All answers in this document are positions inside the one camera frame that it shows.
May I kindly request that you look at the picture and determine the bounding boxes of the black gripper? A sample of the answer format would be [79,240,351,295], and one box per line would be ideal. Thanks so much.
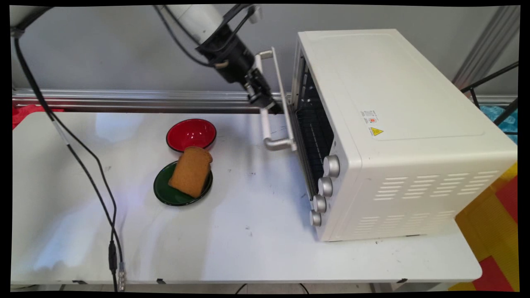
[196,35,284,115]

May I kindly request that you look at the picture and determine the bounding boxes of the white oven door with handle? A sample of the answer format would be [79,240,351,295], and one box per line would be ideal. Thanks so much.
[254,47,316,202]

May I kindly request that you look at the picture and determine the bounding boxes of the red bowl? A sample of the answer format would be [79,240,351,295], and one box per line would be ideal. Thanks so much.
[166,118,217,152]

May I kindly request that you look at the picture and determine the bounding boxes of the brown bread slice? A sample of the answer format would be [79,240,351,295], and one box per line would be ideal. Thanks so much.
[168,146,213,198]

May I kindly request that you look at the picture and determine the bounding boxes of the dark green plate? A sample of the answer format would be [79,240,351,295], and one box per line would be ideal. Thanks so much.
[153,161,213,207]

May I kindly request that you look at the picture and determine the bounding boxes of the white toaster oven body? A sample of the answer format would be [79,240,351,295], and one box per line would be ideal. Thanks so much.
[290,29,518,243]

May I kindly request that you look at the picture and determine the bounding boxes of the red cloth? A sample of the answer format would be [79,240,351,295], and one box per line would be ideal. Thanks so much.
[12,105,65,130]

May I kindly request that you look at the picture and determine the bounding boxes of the blue plastic sheet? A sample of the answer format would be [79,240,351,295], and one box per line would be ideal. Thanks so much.
[480,106,518,144]

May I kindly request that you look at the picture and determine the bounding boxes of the yellow red foam mat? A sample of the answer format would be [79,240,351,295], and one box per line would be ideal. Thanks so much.
[449,163,519,292]

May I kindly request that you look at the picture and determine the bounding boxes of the aluminium rail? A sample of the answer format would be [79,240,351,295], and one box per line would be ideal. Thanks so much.
[12,88,518,113]

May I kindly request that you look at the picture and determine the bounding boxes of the aluminium post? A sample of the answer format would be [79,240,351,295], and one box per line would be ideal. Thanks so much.
[453,6,520,91]

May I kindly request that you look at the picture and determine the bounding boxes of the black metal frame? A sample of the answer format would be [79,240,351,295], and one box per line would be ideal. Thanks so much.
[460,62,519,137]

